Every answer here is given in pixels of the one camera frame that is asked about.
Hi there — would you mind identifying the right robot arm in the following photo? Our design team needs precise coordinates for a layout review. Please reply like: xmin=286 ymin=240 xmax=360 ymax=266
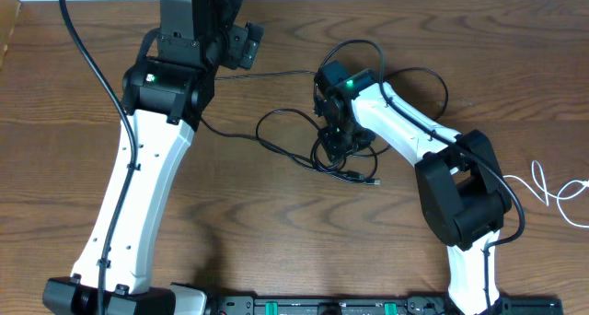
xmin=314 ymin=61 xmax=512 ymax=314

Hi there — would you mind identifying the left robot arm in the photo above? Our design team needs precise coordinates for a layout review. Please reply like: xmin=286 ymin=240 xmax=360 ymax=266
xmin=42 ymin=0 xmax=264 ymax=314

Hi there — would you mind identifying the white cable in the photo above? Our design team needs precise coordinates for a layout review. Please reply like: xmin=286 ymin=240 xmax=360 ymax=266
xmin=502 ymin=159 xmax=589 ymax=229

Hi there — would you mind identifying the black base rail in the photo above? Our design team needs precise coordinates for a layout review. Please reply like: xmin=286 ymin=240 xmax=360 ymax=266
xmin=203 ymin=295 xmax=564 ymax=315

